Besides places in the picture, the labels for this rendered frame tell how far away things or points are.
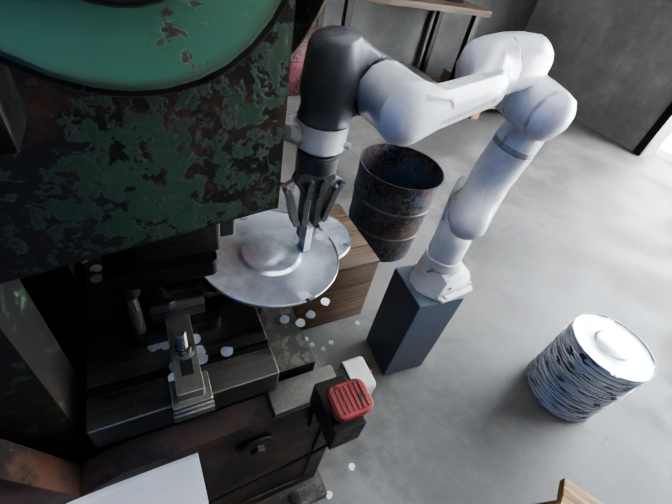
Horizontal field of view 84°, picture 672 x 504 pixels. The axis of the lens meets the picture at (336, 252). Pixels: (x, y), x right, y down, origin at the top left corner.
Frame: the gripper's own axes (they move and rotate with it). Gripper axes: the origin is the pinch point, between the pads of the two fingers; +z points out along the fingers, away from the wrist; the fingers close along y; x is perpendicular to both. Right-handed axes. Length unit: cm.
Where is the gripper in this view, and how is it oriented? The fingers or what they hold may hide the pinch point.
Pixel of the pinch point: (305, 235)
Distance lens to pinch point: 78.4
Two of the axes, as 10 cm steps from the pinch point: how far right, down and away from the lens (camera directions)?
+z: -1.7, 7.2, 6.7
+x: -4.3, -6.7, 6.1
